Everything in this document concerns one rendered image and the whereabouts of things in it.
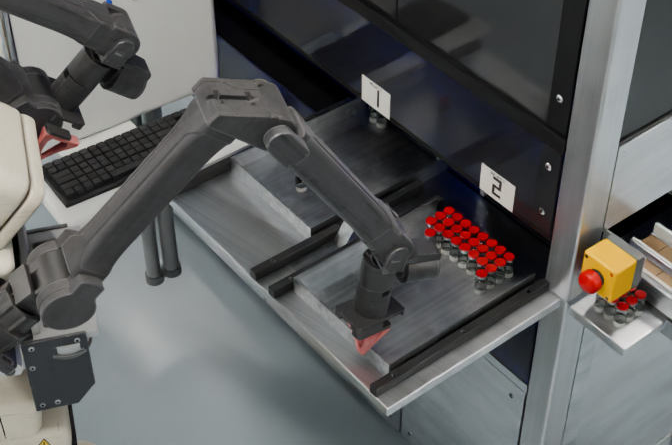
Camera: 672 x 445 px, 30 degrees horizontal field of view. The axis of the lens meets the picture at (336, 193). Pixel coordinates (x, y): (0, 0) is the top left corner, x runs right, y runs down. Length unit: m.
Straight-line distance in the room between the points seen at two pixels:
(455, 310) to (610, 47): 0.58
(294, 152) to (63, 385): 0.64
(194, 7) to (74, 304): 1.09
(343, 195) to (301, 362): 1.54
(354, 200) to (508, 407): 0.89
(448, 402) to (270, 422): 0.58
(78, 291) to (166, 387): 1.55
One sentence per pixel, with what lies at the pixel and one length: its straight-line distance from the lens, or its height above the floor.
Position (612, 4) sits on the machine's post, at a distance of 1.88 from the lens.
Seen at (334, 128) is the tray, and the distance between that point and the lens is 2.59.
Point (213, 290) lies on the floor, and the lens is 3.49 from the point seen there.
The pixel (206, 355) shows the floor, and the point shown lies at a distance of 3.33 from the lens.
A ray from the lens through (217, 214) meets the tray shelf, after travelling 2.40.
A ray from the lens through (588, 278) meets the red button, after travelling 2.12.
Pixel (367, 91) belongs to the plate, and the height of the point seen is 1.02.
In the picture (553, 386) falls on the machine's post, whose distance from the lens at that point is 2.43.
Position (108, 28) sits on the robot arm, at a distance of 2.01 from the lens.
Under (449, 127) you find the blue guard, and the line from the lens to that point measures 2.29.
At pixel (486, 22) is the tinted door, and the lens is 2.11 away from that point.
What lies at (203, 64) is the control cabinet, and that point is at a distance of 2.79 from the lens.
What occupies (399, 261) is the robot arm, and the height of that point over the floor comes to 1.13.
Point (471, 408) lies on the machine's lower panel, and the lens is 2.70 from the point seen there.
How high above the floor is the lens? 2.49
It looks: 41 degrees down
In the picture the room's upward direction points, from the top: straight up
